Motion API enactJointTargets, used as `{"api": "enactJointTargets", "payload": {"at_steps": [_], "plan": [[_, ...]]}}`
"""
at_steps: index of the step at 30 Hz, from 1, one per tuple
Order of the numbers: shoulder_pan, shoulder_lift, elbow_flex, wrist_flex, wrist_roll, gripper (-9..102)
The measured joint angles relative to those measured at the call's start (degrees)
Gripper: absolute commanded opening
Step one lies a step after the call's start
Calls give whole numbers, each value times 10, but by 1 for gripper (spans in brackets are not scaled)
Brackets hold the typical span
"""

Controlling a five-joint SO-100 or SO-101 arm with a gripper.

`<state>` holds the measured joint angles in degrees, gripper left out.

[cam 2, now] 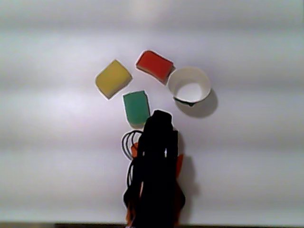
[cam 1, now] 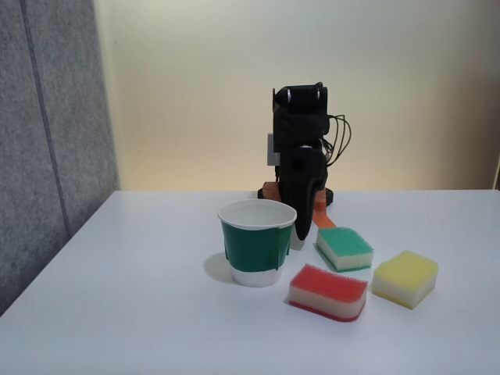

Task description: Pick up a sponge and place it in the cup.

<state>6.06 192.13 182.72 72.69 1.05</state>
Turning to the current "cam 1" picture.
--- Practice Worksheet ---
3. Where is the red and white sponge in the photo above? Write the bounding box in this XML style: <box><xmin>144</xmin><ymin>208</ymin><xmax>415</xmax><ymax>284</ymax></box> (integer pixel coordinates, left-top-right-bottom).
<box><xmin>287</xmin><ymin>263</ymin><xmax>369</xmax><ymax>323</ymax></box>

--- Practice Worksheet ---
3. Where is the white paper cup green tape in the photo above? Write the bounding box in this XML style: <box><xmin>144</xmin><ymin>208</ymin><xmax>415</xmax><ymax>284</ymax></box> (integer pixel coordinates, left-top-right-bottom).
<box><xmin>216</xmin><ymin>198</ymin><xmax>298</xmax><ymax>289</ymax></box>

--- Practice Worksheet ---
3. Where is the green and white sponge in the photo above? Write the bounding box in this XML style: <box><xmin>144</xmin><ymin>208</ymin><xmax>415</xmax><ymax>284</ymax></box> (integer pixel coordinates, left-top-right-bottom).
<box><xmin>315</xmin><ymin>227</ymin><xmax>375</xmax><ymax>273</ymax></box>

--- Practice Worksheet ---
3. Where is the yellow and white sponge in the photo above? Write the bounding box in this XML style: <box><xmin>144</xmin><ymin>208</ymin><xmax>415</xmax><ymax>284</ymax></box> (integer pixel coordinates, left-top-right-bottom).
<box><xmin>370</xmin><ymin>250</ymin><xmax>439</xmax><ymax>311</ymax></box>

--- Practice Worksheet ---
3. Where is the grey fabric partition panel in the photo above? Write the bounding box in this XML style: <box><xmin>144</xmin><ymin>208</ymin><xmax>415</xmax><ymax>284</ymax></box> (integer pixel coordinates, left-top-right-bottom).
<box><xmin>0</xmin><ymin>0</ymin><xmax>120</xmax><ymax>318</ymax></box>

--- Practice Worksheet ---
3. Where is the black cable bundle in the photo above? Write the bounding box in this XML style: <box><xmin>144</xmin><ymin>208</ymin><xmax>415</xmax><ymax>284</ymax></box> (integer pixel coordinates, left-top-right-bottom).
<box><xmin>319</xmin><ymin>112</ymin><xmax>352</xmax><ymax>167</ymax></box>

